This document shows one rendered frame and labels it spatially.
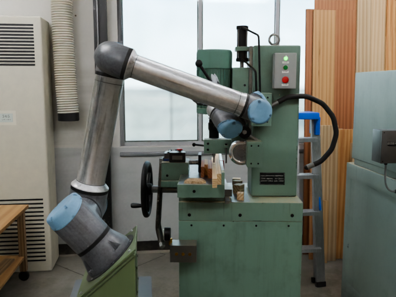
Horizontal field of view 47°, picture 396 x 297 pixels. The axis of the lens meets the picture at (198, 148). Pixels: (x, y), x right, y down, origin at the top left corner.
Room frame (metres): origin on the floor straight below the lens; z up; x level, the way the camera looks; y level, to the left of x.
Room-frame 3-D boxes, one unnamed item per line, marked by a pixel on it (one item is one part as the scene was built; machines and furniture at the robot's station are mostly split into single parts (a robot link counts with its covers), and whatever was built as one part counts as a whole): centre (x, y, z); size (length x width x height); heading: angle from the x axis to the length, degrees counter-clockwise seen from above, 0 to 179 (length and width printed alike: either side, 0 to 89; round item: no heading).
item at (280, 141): (2.27, -0.37, 1.16); 0.22 x 0.22 x 0.72; 89
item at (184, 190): (2.28, 0.03, 0.87); 0.61 x 0.30 x 0.06; 179
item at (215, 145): (2.27, -0.10, 1.03); 0.14 x 0.07 x 0.09; 89
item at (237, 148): (2.15, -0.21, 1.02); 0.12 x 0.03 x 0.12; 89
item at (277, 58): (2.13, -0.40, 1.40); 0.10 x 0.06 x 0.16; 89
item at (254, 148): (2.11, -0.26, 1.02); 0.09 x 0.07 x 0.12; 179
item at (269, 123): (2.12, -0.29, 1.23); 0.09 x 0.08 x 0.15; 89
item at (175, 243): (2.02, 0.07, 0.58); 0.12 x 0.08 x 0.08; 89
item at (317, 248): (3.01, -0.72, 0.58); 0.27 x 0.25 x 1.16; 7
